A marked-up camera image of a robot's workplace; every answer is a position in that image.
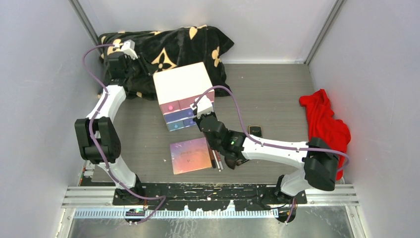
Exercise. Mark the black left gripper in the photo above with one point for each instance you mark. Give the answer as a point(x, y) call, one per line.
point(150, 69)

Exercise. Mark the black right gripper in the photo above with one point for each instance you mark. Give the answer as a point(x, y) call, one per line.
point(197, 120)

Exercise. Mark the black square compact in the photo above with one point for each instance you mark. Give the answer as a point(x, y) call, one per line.
point(255, 130)

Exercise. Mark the white pink drawer organizer box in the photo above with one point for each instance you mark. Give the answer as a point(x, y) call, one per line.
point(177, 89)

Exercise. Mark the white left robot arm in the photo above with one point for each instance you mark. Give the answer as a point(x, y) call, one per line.
point(97, 137)

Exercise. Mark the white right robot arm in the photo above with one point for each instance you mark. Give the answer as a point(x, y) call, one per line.
point(316, 164)

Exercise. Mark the black fan makeup brush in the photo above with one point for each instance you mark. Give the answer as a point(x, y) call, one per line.
point(232, 163)

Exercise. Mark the black floral plush blanket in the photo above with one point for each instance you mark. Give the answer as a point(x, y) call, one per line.
point(170, 49)

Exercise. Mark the black mascara tube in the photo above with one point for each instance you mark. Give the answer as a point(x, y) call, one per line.
point(212, 157)

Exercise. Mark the silver lip pencil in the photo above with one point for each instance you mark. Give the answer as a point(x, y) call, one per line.
point(216, 160)

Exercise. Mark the holographic eyeshadow palette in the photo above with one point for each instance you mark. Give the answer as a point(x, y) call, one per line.
point(191, 155)

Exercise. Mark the red cloth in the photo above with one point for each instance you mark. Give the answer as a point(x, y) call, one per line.
point(321, 121)

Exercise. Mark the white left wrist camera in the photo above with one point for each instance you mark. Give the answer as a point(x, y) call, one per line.
point(128, 48)

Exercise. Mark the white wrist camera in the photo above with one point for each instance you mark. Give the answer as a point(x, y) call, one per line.
point(202, 106)
point(128, 48)

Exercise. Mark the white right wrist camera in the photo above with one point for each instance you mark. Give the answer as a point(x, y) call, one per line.
point(202, 106)

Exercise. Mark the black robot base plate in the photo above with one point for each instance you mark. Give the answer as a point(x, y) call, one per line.
point(205, 196)

